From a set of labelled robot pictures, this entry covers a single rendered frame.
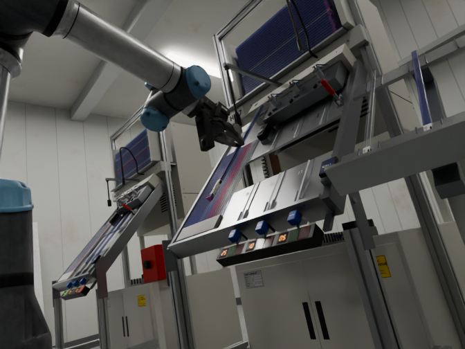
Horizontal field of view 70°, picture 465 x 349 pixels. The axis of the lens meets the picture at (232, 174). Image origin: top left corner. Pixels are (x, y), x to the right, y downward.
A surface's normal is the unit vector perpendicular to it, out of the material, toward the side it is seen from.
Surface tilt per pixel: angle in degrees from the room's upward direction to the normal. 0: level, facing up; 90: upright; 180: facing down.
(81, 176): 90
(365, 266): 90
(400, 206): 90
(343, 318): 90
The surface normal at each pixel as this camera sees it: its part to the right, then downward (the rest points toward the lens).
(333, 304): -0.73, -0.05
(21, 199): 0.96, -0.26
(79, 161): 0.64, -0.32
